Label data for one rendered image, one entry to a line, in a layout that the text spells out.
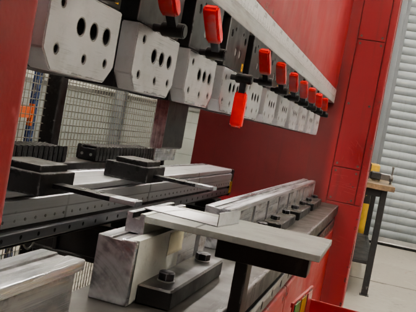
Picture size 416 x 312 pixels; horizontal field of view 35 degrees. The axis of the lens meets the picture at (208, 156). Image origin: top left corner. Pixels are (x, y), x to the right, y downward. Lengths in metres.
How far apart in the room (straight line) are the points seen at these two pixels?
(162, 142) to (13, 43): 0.85
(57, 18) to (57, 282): 0.30
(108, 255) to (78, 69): 0.38
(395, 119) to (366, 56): 5.52
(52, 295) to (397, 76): 8.09
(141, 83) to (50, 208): 0.52
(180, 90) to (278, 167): 2.27
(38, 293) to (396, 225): 8.13
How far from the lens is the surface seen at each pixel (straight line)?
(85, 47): 0.67
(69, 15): 0.64
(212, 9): 0.95
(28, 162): 1.14
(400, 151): 8.71
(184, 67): 0.97
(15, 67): 0.19
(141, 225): 1.01
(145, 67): 0.82
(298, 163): 3.20
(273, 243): 0.96
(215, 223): 1.03
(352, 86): 3.19
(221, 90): 1.17
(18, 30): 0.19
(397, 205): 8.73
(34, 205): 1.22
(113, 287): 0.98
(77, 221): 1.39
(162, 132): 1.03
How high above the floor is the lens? 1.16
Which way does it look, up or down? 3 degrees down
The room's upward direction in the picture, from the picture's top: 10 degrees clockwise
